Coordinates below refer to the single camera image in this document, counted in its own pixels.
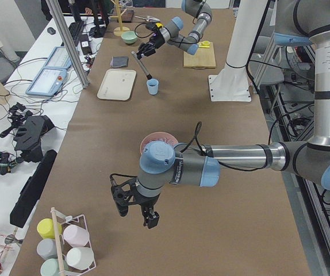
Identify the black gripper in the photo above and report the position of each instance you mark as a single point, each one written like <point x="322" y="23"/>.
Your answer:
<point x="147" y="200"/>
<point x="155" y="42"/>

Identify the steel muddler black tip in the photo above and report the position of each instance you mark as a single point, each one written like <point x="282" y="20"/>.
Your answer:
<point x="141" y="65"/>

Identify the light blue plastic cup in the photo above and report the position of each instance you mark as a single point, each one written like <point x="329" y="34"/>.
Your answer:
<point x="153" y="85"/>

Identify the steel ice scoop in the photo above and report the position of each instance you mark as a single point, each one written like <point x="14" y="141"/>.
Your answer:
<point x="148" y="18"/>

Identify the pink cup in rack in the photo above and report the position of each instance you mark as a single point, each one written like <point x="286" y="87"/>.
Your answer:
<point x="76" y="236"/>

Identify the clear ice cube pile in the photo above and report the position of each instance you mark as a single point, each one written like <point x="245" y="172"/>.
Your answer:
<point x="166" y="140"/>

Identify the white cup in rack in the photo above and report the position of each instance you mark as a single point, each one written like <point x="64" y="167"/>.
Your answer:
<point x="80" y="258"/>

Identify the yellow cup in rack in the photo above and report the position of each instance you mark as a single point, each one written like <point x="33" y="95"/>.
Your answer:
<point x="45" y="228"/>

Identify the grey cup in rack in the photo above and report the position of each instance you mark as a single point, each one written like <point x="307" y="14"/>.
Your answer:
<point x="46" y="249"/>

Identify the mint cup in rack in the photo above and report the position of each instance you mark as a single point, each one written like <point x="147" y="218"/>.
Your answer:
<point x="50" y="267"/>

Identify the mint green bowl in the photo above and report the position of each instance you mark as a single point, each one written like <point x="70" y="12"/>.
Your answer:
<point x="129" y="37"/>

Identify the grey folded cloth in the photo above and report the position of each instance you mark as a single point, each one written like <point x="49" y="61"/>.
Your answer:
<point x="119" y="61"/>

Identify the cream rabbit tray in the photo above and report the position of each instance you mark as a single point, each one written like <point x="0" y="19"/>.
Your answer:
<point x="117" y="85"/>

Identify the bamboo cutting board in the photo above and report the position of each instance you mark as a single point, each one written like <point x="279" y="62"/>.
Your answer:
<point x="204" y="58"/>

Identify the lemon slice upper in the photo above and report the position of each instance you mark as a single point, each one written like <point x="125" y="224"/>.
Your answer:
<point x="204" y="44"/>

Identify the black keyboard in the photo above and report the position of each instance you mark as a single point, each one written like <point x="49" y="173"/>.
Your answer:
<point x="76" y="30"/>

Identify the pink bowl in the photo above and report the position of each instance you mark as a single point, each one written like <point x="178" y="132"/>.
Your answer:
<point x="147" y="139"/>

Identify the teach pendant far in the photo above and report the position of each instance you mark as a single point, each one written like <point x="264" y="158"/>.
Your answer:
<point x="59" y="58"/>

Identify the teach pendant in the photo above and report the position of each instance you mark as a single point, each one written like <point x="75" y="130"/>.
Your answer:
<point x="47" y="82"/>
<point x="59" y="58"/>

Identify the teach pendant near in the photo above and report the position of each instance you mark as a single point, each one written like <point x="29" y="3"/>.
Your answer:
<point x="47" y="82"/>

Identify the long black speaker bar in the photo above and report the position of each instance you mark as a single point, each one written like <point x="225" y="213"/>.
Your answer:
<point x="32" y="190"/>

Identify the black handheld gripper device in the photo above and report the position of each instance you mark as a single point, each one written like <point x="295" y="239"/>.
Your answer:
<point x="30" y="129"/>

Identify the aluminium frame post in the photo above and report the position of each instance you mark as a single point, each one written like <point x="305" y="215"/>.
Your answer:
<point x="64" y="32"/>

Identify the white wire cup rack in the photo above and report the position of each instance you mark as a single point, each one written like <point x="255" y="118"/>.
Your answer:
<point x="60" y="222"/>

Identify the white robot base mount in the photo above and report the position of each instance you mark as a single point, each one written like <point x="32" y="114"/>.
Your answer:
<point x="231" y="84"/>

